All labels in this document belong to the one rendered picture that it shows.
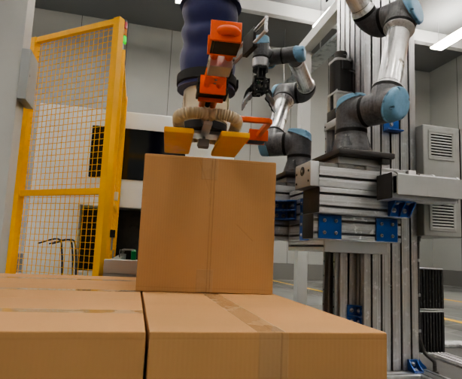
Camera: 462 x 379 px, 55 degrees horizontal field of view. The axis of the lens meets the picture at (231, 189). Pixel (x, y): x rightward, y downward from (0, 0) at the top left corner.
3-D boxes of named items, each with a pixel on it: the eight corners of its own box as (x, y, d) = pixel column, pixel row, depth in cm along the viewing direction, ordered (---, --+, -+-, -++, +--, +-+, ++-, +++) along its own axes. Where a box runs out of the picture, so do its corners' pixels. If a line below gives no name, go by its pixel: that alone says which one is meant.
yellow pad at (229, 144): (211, 156, 182) (211, 144, 183) (235, 158, 183) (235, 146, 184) (220, 135, 149) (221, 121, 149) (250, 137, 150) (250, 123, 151)
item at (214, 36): (206, 54, 111) (208, 35, 111) (235, 57, 112) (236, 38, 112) (210, 39, 103) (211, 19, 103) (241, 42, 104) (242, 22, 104)
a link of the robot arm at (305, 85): (320, 104, 245) (302, 59, 201) (300, 106, 249) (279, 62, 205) (320, 86, 248) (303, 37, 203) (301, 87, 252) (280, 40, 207)
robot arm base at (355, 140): (358, 162, 175) (358, 137, 177) (380, 154, 161) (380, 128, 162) (323, 158, 172) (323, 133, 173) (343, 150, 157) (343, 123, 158)
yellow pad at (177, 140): (164, 153, 179) (165, 140, 180) (189, 154, 181) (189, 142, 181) (163, 131, 146) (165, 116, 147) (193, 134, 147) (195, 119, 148)
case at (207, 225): (144, 277, 184) (150, 182, 189) (238, 280, 190) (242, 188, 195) (135, 291, 125) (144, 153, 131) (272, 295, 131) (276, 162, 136)
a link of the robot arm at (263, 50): (272, 40, 207) (267, 31, 199) (272, 62, 205) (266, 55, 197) (256, 42, 209) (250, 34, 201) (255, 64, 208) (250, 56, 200)
